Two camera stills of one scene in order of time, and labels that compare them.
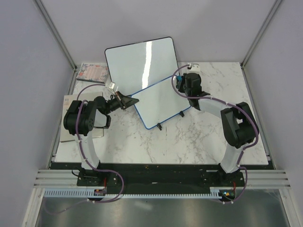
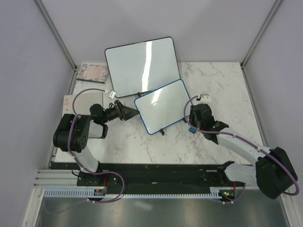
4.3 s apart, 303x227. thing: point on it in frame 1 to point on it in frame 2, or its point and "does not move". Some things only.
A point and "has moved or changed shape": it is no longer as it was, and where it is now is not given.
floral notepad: x=93 y=73 does not move
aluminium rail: x=57 y=178 does not move
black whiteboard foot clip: x=159 y=126 to x=162 y=131
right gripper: x=181 y=84 to x=191 y=117
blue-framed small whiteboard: x=159 y=103 has moved or changed shape
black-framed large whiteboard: x=134 y=67 does not move
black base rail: x=226 y=175 does not move
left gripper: x=124 y=101 to x=124 y=112
